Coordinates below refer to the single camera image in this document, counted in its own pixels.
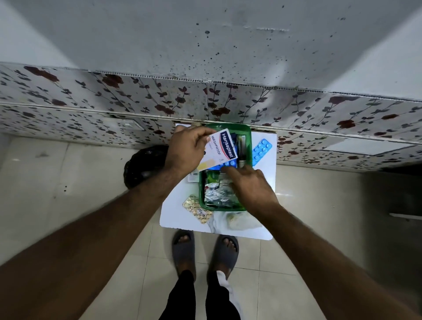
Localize person's left hand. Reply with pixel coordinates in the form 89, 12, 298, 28
164, 125, 217, 180

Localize person's right hand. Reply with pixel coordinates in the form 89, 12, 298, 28
220, 165, 281, 218

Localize white bandage box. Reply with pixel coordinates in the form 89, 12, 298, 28
197, 129, 238, 172

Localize person's left forearm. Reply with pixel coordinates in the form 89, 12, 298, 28
0, 170, 173, 320

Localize person's right forearm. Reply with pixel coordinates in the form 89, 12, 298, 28
252, 204, 422, 320

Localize blue pill blister pack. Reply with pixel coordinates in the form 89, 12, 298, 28
252, 138, 273, 166
207, 160, 238, 171

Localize dark tube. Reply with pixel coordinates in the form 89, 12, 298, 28
237, 131, 250, 167

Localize silver foil pill strips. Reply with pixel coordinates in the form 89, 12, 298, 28
204, 178, 239, 208

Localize small white table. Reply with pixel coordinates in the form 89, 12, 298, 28
159, 124, 278, 241

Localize green plastic tray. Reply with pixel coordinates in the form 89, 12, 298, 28
199, 123, 253, 212

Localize gold pill blister pack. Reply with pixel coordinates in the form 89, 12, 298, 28
183, 195, 213, 225

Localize black plastic bag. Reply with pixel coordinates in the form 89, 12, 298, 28
123, 145, 169, 189

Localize grey right slipper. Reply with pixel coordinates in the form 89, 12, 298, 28
208, 235, 239, 281

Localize grey slipper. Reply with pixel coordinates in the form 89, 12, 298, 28
172, 229, 196, 281
208, 235, 239, 281

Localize grey left slipper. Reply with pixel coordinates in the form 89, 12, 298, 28
172, 229, 196, 281

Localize black trousers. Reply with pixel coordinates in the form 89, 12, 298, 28
158, 270, 243, 320

